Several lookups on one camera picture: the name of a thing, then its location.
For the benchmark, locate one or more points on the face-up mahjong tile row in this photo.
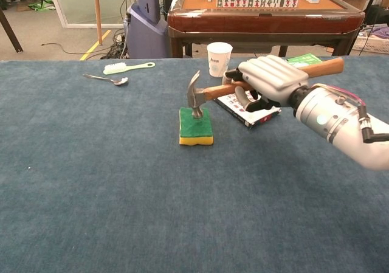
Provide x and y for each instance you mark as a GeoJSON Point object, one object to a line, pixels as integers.
{"type": "Point", "coordinates": [258, 3]}

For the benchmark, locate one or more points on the wooden pole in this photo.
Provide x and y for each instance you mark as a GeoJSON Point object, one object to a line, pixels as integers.
{"type": "Point", "coordinates": [98, 14]}

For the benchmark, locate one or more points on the black table leg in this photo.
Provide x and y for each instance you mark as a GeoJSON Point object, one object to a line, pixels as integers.
{"type": "Point", "coordinates": [10, 31]}

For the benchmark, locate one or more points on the brown mahjong table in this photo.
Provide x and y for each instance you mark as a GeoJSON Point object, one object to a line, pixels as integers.
{"type": "Point", "coordinates": [258, 20]}

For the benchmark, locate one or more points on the green yellow sponge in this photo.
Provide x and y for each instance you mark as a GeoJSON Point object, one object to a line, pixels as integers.
{"type": "Point", "coordinates": [188, 130]}

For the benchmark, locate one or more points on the blue table cloth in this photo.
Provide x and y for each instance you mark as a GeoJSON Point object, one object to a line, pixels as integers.
{"type": "Point", "coordinates": [91, 178]}

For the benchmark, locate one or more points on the metal spoon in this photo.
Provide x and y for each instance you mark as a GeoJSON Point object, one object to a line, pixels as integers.
{"type": "Point", "coordinates": [121, 81]}

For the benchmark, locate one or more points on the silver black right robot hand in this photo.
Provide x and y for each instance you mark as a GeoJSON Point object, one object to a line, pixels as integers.
{"type": "Point", "coordinates": [273, 75]}

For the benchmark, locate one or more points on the green foil packet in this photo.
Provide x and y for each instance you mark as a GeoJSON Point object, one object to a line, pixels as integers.
{"type": "Point", "coordinates": [304, 59]}

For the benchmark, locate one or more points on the white framed glass partition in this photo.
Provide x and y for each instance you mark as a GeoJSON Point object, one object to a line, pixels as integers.
{"type": "Point", "coordinates": [91, 25]}

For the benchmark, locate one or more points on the white paper cup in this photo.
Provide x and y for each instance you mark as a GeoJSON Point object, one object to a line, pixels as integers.
{"type": "Point", "coordinates": [217, 60]}

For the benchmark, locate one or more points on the light green brush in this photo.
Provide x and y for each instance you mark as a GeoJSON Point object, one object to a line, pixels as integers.
{"type": "Point", "coordinates": [115, 68]}

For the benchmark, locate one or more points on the purple cloth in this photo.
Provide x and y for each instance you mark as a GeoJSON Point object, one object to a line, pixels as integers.
{"type": "Point", "coordinates": [380, 32]}

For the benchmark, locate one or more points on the green cloth on floor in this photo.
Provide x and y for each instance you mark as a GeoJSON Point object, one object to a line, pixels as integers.
{"type": "Point", "coordinates": [44, 5]}

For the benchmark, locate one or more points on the grey blue machine pedestal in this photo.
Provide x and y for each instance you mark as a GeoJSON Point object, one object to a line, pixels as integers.
{"type": "Point", "coordinates": [146, 26]}

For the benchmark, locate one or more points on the white box with tile print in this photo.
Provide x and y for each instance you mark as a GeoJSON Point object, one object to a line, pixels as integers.
{"type": "Point", "coordinates": [258, 119]}

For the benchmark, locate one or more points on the white plastic basket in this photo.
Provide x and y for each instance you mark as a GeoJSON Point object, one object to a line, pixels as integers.
{"type": "Point", "coordinates": [370, 45]}

